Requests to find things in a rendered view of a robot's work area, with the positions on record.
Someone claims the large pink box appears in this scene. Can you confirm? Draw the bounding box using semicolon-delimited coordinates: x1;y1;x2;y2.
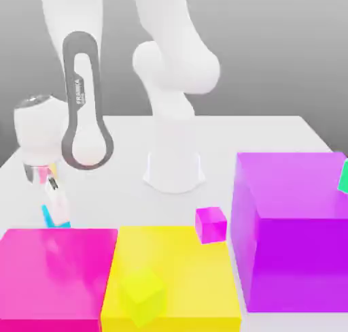
0;227;119;332

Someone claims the large yellow box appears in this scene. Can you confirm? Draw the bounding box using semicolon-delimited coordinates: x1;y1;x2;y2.
99;225;243;332

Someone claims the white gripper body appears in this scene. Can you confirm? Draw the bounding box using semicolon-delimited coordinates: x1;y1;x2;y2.
45;180;71;227

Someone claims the small magenta cube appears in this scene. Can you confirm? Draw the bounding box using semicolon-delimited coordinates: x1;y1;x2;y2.
194;206;228;245

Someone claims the small yellow-green cube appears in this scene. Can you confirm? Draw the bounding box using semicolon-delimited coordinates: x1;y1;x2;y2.
119;266;167;329

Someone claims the small cyan cube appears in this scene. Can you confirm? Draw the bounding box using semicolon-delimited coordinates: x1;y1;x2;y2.
41;204;72;229

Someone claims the small green cube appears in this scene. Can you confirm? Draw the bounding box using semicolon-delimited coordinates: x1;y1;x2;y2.
337;159;348;195

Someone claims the large purple box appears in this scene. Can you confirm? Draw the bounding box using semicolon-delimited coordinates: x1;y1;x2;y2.
230;151;348;313

